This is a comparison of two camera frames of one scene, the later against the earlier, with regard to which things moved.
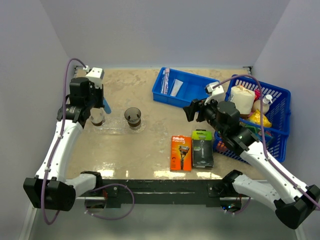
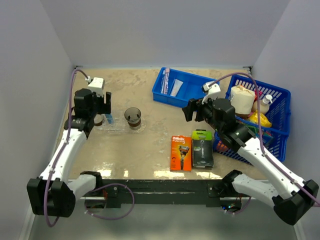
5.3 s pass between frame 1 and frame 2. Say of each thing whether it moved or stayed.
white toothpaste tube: stayed
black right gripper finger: stayed
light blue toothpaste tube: moved
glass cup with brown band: stayed
